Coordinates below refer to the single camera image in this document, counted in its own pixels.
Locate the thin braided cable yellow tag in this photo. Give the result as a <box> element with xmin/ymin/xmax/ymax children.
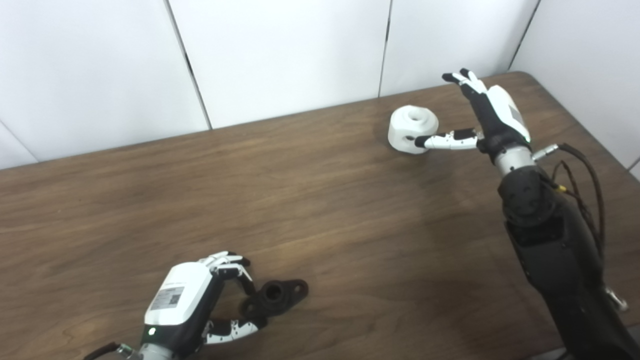
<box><xmin>550</xmin><ymin>160</ymin><xmax>601</xmax><ymax>251</ymax></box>

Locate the round white piece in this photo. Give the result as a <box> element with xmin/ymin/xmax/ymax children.
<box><xmin>388</xmin><ymin>105</ymin><xmax>440</xmax><ymax>155</ymax></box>

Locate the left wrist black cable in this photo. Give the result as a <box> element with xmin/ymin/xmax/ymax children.
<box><xmin>82</xmin><ymin>342</ymin><xmax>138</xmax><ymax>360</ymax></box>

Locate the black flanged holder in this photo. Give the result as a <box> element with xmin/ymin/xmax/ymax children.
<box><xmin>241</xmin><ymin>278</ymin><xmax>309</xmax><ymax>321</ymax></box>

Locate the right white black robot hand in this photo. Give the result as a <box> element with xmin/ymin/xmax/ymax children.
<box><xmin>414</xmin><ymin>68</ymin><xmax>532</xmax><ymax>155</ymax></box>

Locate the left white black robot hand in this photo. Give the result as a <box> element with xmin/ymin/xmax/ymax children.
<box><xmin>140</xmin><ymin>251</ymin><xmax>261</xmax><ymax>359</ymax></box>

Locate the right wrist thick black cable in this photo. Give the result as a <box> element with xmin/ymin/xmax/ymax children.
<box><xmin>532</xmin><ymin>142</ymin><xmax>607</xmax><ymax>263</ymax></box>

